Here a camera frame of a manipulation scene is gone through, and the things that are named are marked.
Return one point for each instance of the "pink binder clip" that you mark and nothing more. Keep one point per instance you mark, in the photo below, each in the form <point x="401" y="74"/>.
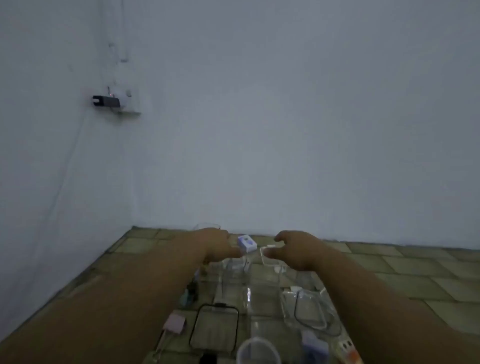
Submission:
<point x="174" y="323"/>

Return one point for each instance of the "black wall-mounted device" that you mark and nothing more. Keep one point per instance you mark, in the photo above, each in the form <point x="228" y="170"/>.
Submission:
<point x="107" y="102"/>

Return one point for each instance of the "orange yellow snack packet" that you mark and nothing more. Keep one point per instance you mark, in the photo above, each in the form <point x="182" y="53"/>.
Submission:
<point x="350" y="354"/>

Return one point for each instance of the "person's right hand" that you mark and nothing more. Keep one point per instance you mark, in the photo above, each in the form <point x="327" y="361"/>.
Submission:
<point x="300" y="251"/>

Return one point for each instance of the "black binder clip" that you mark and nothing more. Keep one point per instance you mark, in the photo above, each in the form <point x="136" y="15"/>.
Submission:
<point x="192" y="289"/>

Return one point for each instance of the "teal binder clip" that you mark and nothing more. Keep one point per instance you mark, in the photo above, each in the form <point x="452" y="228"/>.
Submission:
<point x="185" y="299"/>

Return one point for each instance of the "round clear jar white lid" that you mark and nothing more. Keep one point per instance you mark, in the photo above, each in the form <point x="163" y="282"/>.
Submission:
<point x="258" y="352"/>

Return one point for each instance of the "small blue white box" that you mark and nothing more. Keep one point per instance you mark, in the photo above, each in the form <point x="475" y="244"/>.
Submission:
<point x="246" y="243"/>

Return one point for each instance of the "person's right forearm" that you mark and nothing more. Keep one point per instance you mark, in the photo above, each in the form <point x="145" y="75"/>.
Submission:
<point x="375" y="318"/>

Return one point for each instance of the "person's left forearm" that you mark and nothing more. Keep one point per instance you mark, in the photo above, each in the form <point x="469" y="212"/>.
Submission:
<point x="112" y="307"/>

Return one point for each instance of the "clear container black clip lid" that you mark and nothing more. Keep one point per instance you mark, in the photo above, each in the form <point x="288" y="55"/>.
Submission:
<point x="213" y="326"/>

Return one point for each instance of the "person's left hand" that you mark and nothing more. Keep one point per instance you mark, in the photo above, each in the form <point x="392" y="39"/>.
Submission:
<point x="213" y="243"/>

